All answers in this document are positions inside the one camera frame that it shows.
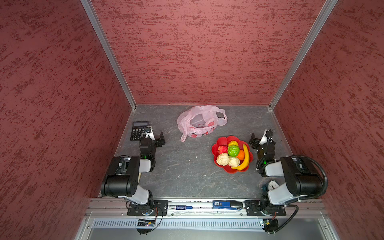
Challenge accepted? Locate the fake orange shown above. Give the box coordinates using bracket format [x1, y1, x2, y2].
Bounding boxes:
[237, 150, 245, 161]

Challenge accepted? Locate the fake yellow banana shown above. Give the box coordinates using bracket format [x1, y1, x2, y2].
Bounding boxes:
[232, 144, 253, 172]

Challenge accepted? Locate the fake small tan fruit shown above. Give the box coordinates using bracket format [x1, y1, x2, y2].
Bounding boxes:
[228, 157, 241, 168]

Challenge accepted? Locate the fake yellow lemon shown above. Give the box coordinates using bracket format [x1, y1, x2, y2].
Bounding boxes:
[228, 141, 239, 148]

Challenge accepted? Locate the fake red apple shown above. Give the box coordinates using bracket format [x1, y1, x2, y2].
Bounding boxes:
[218, 146, 229, 155]

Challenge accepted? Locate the red flower-shaped plastic bowl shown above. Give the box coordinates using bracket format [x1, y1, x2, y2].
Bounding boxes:
[212, 136, 254, 174]

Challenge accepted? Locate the pink plastic bag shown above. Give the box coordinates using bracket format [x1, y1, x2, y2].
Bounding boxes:
[177, 105, 228, 143]

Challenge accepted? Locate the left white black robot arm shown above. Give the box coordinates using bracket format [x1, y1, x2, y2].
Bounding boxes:
[101, 132, 166, 211]

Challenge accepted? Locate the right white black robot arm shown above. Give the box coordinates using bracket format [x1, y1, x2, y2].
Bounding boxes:
[249, 129, 329, 211]

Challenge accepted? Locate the black calculator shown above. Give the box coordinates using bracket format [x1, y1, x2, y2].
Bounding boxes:
[130, 121, 150, 142]

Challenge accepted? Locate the white analog clock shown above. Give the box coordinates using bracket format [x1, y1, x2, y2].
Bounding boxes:
[267, 180, 280, 191]

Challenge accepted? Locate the blue marker pen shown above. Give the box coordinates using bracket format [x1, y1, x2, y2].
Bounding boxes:
[169, 205, 193, 210]

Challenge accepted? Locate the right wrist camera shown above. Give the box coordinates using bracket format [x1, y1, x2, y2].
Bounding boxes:
[259, 129, 274, 145]

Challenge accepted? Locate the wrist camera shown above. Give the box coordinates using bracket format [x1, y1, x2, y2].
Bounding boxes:
[143, 126, 156, 140]
[259, 129, 274, 145]

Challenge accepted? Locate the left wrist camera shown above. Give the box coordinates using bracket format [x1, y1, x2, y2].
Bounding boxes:
[143, 126, 156, 140]

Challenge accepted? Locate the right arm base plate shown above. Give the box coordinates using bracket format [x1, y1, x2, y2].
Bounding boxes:
[244, 200, 287, 217]

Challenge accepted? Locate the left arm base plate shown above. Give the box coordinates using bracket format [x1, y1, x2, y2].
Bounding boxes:
[127, 200, 169, 217]

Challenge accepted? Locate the perforated metal front rail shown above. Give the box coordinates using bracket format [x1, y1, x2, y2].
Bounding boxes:
[92, 218, 265, 232]

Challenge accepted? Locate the left aluminium corner post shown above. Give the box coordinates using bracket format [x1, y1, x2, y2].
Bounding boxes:
[81, 0, 137, 110]

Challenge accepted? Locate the aluminium corner post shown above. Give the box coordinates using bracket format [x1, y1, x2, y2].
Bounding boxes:
[269, 0, 338, 111]
[81, 0, 137, 110]

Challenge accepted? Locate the right aluminium corner post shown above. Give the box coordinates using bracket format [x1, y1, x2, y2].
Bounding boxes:
[269, 0, 338, 111]

